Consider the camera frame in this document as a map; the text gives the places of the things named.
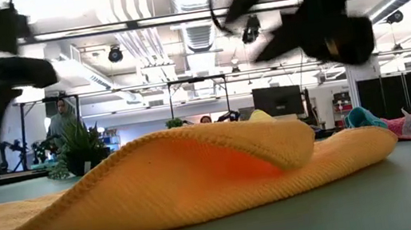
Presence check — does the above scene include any teal microfiber towel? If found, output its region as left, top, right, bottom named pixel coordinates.
left=343, top=103, right=389, bottom=135

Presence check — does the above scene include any orange microfiber towel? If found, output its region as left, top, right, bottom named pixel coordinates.
left=0, top=96, right=407, bottom=230

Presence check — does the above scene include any black ceiling spotlight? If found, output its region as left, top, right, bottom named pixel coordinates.
left=106, top=45, right=125, bottom=64
left=385, top=9, right=405, bottom=26
left=239, top=13, right=263, bottom=45

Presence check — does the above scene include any black computer monitor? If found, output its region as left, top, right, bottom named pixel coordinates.
left=252, top=82, right=306, bottom=121

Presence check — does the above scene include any tan plastic bin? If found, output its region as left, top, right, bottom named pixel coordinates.
left=244, top=112, right=300, bottom=129

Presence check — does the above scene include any red equipment cart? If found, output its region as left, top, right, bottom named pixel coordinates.
left=330, top=90, right=355, bottom=129

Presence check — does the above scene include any white room pillar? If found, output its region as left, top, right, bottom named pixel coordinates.
left=344, top=57, right=386, bottom=112

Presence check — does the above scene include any small green background plant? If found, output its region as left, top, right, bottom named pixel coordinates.
left=164, top=116, right=185, bottom=130

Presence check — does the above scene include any small potted succulent plant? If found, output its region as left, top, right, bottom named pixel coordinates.
left=40, top=115, right=113, bottom=182

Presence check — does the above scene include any black room partition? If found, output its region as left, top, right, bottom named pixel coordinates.
left=356, top=72, right=411, bottom=117

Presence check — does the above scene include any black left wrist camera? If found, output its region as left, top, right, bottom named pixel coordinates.
left=0, top=50, right=61, bottom=95

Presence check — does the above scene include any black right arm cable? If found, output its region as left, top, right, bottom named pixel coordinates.
left=208, top=0, right=238, bottom=37

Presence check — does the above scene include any silver ribbed ceiling duct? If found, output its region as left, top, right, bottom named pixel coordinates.
left=168, top=0, right=235, bottom=73

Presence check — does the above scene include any black ceiling light rail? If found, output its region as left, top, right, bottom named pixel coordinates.
left=16, top=0, right=355, bottom=48

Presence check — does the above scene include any black table frame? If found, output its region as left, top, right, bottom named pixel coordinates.
left=0, top=168, right=51, bottom=190

